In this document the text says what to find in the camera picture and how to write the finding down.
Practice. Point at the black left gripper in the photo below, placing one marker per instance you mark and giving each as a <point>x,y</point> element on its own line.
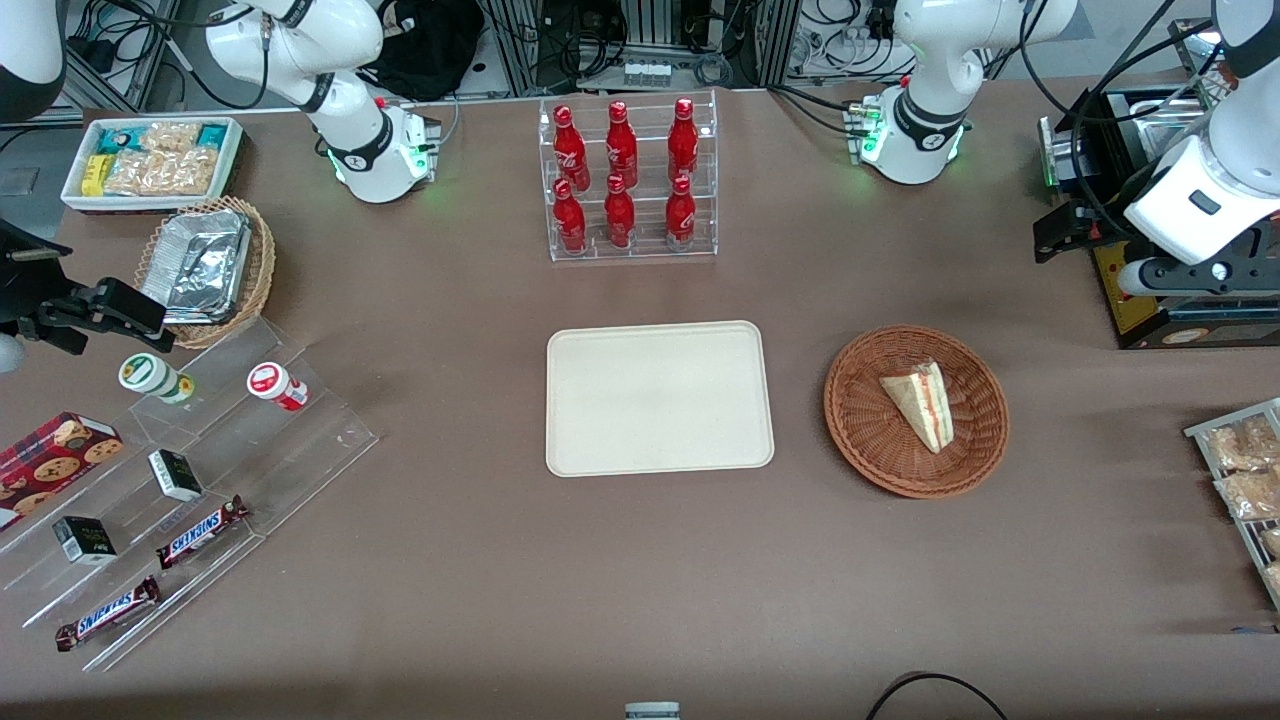
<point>1103,217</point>

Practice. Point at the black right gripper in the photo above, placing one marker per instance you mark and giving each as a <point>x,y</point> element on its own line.
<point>22,282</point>

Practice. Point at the triangular sandwich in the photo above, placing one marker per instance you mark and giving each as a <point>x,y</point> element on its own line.
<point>925,405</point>

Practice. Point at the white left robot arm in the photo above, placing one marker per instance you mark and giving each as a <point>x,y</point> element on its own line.
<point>930,60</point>

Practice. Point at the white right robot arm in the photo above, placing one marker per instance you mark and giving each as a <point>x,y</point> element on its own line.
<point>350,100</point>

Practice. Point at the silver foil tray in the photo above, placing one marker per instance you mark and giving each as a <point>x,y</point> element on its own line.
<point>195,265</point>

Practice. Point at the light wicker basket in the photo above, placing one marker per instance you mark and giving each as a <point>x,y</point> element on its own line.
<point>262,270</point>

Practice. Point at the brown wicker basket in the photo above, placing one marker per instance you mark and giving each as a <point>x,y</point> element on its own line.
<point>870,430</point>

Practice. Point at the cream rectangular tray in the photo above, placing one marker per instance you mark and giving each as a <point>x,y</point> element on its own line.
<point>660,400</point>

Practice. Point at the green lid cup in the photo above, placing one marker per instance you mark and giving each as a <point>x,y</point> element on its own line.
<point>150,375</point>

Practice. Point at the black food warmer cabinet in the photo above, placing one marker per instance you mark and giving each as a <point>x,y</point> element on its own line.
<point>1125,310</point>

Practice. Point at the white snack bin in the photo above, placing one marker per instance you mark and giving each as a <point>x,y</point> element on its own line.
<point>70,195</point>

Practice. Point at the yellow snack pack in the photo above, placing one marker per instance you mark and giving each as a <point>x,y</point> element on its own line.
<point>94,175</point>

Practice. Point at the red cookie box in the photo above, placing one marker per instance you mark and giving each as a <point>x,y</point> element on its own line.
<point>50,465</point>

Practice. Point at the steel food pan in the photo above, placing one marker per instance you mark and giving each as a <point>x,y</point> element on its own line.
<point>1170,125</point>

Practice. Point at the clear cracker bag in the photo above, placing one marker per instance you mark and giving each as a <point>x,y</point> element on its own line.
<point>165,172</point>

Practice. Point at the small black box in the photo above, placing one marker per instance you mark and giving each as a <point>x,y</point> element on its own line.
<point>175,475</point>
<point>85,540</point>

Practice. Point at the teal snack pack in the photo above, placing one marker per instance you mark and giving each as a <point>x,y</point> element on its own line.
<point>120,140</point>

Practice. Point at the red lid cup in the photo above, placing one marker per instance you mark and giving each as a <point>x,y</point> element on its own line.
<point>272,383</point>

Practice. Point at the Snickers chocolate bar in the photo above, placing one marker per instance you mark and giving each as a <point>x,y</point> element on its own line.
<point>200,532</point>
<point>105,612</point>

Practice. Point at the clear acrylic stepped display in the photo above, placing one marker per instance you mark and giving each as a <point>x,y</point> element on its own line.
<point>300,450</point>

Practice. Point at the clear snack bag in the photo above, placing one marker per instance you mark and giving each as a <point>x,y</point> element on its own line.
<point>1250,495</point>
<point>1240,445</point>

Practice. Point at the red cola bottle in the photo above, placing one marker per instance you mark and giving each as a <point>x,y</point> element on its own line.
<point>570,150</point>
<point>619,218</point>
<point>621,145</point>
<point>680,218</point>
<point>570,222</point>
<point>683,140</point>

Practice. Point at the clear acrylic bottle rack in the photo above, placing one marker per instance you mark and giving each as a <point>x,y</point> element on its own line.
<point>645,245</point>

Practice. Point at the black bag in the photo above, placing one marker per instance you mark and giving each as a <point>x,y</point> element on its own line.
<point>430,50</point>

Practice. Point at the white power strip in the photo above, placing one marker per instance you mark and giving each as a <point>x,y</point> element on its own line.
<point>647,74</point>

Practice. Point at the small grey device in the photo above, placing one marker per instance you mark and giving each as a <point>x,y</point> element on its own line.
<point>652,712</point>

